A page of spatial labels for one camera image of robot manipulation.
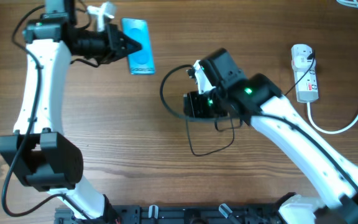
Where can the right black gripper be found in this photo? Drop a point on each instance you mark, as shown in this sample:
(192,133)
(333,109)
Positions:
(193,107)

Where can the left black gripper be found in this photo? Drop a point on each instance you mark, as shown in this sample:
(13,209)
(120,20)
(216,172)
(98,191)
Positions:
(113,38)

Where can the turquoise screen Galaxy smartphone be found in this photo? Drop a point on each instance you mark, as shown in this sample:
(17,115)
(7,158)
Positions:
(142,61)

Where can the white power strip socket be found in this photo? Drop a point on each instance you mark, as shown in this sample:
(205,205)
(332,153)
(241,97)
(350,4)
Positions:
(303,63)

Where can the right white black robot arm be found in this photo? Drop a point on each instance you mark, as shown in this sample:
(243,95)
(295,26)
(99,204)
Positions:
(225,91)

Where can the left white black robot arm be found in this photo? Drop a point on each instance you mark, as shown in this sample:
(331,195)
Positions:
(37,152)

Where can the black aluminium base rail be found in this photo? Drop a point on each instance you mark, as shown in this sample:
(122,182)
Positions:
(246,214)

